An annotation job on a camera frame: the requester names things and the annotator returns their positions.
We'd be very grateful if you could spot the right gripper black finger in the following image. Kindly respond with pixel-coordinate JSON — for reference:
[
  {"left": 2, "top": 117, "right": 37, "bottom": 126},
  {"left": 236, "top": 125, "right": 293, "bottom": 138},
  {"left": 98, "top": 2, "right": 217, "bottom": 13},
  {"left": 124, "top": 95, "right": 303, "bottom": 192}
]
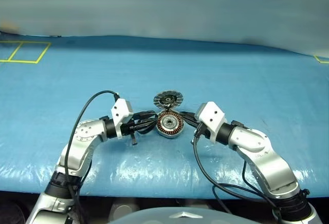
[
  {"left": 183, "top": 118, "right": 200, "bottom": 129},
  {"left": 179, "top": 111, "right": 197, "bottom": 121}
]

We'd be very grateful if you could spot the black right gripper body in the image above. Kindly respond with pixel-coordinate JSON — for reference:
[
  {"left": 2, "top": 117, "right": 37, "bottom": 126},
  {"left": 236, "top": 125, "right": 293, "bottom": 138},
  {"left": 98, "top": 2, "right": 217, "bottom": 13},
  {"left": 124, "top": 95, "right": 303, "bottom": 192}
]
[{"left": 191, "top": 122, "right": 210, "bottom": 144}]

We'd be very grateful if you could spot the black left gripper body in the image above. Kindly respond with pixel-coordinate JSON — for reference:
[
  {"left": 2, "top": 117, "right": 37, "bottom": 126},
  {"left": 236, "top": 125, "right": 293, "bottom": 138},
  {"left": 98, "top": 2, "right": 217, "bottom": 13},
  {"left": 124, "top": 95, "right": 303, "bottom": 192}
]
[{"left": 120, "top": 113, "right": 137, "bottom": 146}]

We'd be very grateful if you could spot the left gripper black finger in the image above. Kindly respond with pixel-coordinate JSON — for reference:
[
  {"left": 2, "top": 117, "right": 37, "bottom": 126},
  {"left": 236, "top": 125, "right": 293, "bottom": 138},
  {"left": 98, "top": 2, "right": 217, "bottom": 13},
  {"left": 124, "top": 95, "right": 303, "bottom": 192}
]
[
  {"left": 134, "top": 120, "right": 157, "bottom": 130},
  {"left": 133, "top": 111, "right": 153, "bottom": 120}
]

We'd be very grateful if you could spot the copper wound motor stator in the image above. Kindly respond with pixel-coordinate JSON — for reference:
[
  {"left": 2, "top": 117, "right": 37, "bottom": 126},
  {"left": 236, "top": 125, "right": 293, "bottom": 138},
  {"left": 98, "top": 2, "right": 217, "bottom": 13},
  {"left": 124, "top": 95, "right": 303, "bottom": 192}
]
[{"left": 155, "top": 110, "right": 186, "bottom": 140}]

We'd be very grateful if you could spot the silver finned motor rotor disc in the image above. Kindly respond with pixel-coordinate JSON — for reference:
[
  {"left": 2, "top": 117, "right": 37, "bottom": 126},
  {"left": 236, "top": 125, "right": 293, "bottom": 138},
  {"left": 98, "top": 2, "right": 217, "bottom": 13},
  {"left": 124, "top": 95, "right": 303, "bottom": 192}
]
[{"left": 153, "top": 90, "right": 184, "bottom": 110}]

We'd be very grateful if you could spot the blue plastic table cover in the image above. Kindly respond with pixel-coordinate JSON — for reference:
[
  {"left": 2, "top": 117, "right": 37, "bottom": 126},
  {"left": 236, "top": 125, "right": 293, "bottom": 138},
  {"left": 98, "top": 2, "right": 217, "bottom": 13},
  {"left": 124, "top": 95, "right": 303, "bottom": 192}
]
[{"left": 0, "top": 34, "right": 329, "bottom": 199}]

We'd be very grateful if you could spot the grey robot torso dome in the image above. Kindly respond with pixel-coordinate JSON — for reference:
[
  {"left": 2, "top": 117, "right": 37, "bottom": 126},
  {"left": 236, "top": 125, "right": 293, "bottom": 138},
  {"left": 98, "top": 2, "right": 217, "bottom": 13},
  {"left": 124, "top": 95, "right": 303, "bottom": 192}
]
[{"left": 107, "top": 207, "right": 224, "bottom": 224}]

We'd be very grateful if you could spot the yellow tape double square outline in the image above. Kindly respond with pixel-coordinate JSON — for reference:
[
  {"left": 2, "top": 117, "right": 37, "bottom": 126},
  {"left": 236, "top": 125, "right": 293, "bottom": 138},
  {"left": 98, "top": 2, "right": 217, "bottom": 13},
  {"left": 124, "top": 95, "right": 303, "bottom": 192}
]
[{"left": 0, "top": 41, "right": 52, "bottom": 64}]

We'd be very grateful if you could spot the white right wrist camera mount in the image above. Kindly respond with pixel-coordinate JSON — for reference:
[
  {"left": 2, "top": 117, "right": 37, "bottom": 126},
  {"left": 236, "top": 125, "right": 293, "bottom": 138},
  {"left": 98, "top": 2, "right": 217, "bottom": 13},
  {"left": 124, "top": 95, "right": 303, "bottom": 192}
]
[{"left": 194, "top": 101, "right": 227, "bottom": 144}]

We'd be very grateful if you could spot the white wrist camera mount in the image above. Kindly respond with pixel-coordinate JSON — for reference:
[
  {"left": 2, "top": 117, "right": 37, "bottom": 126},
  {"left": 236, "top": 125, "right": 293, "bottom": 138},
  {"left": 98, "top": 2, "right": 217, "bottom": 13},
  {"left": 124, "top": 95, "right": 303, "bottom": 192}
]
[
  {"left": 194, "top": 101, "right": 227, "bottom": 144},
  {"left": 111, "top": 98, "right": 134, "bottom": 138}
]

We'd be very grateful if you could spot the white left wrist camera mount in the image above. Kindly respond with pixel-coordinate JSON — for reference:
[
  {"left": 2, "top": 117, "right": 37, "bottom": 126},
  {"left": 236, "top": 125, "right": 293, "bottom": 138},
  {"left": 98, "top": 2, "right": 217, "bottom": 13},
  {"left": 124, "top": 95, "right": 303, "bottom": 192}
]
[{"left": 111, "top": 98, "right": 134, "bottom": 138}]

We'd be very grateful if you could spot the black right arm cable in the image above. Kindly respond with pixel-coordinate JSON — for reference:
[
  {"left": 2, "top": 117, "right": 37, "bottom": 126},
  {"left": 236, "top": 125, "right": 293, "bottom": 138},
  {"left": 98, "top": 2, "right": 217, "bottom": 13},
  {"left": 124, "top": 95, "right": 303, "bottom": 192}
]
[{"left": 191, "top": 131, "right": 283, "bottom": 224}]

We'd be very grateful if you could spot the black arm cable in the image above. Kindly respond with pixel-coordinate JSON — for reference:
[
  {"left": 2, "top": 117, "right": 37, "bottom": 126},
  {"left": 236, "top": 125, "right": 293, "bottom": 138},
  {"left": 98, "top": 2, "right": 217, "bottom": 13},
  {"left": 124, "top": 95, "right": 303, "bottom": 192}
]
[
  {"left": 191, "top": 131, "right": 283, "bottom": 224},
  {"left": 64, "top": 89, "right": 120, "bottom": 224}
]

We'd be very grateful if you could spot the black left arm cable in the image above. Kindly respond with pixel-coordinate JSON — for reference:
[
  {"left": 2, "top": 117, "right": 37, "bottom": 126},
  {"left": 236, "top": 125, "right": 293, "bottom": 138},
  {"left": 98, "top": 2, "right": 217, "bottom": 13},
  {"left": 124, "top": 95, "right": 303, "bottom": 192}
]
[{"left": 64, "top": 89, "right": 120, "bottom": 224}]

